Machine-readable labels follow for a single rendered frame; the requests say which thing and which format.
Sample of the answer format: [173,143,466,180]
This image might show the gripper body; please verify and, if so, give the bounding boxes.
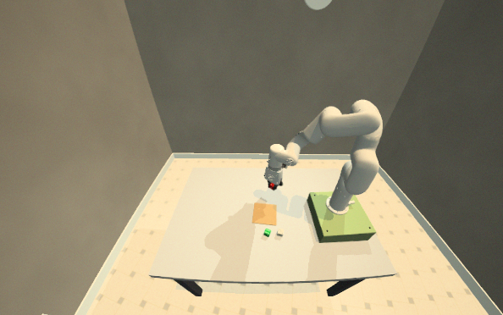
[264,165,283,185]

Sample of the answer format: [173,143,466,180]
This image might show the tan flat mat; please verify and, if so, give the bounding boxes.
[252,203,277,225]

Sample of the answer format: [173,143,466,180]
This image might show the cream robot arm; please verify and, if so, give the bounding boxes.
[267,100,383,215]

